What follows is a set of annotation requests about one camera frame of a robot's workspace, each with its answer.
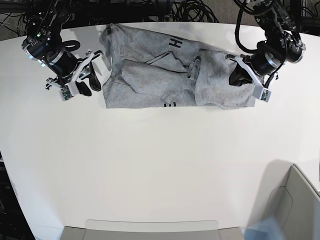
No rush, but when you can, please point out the grey bin at right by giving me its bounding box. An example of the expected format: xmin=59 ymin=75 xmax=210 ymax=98
xmin=262 ymin=164 xmax=320 ymax=240

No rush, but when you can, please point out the white camera box image right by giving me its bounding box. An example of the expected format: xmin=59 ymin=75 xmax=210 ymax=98
xmin=252 ymin=85 xmax=272 ymax=103

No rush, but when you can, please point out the grey T-shirt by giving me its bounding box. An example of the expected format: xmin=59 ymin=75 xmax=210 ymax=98
xmin=100 ymin=24 xmax=256 ymax=110

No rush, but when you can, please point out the grey bin at bottom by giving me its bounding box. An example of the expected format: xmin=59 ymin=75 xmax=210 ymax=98
xmin=60 ymin=219 xmax=244 ymax=240

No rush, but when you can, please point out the blue translucent object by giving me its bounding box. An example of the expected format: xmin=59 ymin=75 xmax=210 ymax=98
xmin=243 ymin=217 xmax=284 ymax=240

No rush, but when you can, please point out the grey bin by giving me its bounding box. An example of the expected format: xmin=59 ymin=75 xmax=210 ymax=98
xmin=262 ymin=164 xmax=320 ymax=240
xmin=60 ymin=219 xmax=244 ymax=240

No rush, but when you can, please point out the white camera box image left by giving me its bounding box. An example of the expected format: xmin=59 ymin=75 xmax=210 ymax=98
xmin=60 ymin=85 xmax=74 ymax=101

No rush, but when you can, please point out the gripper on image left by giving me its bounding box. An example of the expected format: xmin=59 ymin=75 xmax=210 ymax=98
xmin=45 ymin=50 xmax=104 ymax=97

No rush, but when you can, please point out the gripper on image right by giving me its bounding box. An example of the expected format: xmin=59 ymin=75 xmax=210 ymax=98
xmin=228 ymin=53 xmax=279 ymax=87

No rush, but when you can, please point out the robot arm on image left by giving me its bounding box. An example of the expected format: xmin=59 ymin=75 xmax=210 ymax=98
xmin=21 ymin=0 xmax=103 ymax=101

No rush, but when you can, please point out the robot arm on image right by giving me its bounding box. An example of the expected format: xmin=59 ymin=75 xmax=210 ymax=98
xmin=234 ymin=0 xmax=306 ymax=88

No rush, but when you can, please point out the white camera box image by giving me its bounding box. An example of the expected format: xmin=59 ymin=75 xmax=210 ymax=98
xmin=60 ymin=85 xmax=74 ymax=101
xmin=252 ymin=85 xmax=272 ymax=103

